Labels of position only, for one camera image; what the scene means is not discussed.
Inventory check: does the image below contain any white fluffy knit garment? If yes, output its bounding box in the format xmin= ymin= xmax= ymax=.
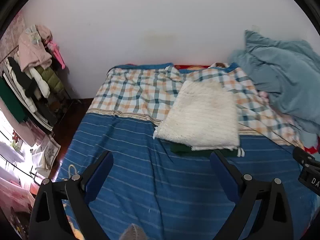
xmin=153 ymin=81 xmax=240 ymax=151

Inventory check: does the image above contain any plaid checked bed sheet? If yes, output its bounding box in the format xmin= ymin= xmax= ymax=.
xmin=88 ymin=63 xmax=302 ymax=146

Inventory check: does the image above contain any red flower plant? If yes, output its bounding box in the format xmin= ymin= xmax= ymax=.
xmin=11 ymin=130 xmax=21 ymax=151

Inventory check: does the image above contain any blue striped bed cover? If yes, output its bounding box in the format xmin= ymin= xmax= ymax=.
xmin=57 ymin=111 xmax=319 ymax=239

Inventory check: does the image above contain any green folded garment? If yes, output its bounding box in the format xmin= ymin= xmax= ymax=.
xmin=170 ymin=142 xmax=238 ymax=158

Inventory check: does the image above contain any clothes rack with garments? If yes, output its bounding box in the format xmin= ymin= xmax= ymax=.
xmin=1 ymin=24 xmax=71 ymax=134

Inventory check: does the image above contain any blue-grey crumpled duvet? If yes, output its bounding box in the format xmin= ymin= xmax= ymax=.
xmin=229 ymin=30 xmax=319 ymax=134

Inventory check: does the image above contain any grey knit sleeve cuff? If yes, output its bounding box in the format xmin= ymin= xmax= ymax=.
xmin=119 ymin=224 xmax=148 ymax=240

